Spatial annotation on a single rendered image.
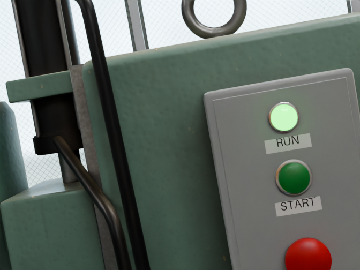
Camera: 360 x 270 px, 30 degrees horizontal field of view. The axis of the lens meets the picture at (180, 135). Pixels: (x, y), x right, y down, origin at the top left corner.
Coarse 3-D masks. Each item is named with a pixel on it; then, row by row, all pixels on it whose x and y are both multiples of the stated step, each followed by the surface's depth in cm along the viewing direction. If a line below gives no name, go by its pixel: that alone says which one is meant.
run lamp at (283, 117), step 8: (280, 104) 44; (288, 104) 44; (272, 112) 44; (280, 112) 43; (288, 112) 43; (296, 112) 44; (272, 120) 44; (280, 120) 43; (288, 120) 43; (296, 120) 43; (280, 128) 44; (288, 128) 44
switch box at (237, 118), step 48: (240, 96) 44; (288, 96) 44; (336, 96) 44; (240, 144) 44; (336, 144) 44; (240, 192) 44; (336, 192) 44; (240, 240) 45; (288, 240) 44; (336, 240) 44
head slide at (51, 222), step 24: (24, 192) 60; (48, 192) 57; (72, 192) 55; (24, 216) 56; (48, 216) 56; (72, 216) 56; (24, 240) 56; (48, 240) 56; (72, 240) 56; (96, 240) 56; (24, 264) 56; (48, 264) 56; (72, 264) 56; (96, 264) 56
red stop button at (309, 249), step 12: (300, 240) 44; (312, 240) 44; (288, 252) 44; (300, 252) 43; (312, 252) 43; (324, 252) 43; (288, 264) 44; (300, 264) 43; (312, 264) 43; (324, 264) 43
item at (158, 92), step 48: (192, 48) 50; (240, 48) 50; (288, 48) 50; (336, 48) 50; (96, 96) 51; (144, 96) 51; (192, 96) 50; (96, 144) 51; (144, 144) 51; (192, 144) 51; (144, 192) 51; (192, 192) 51; (192, 240) 51
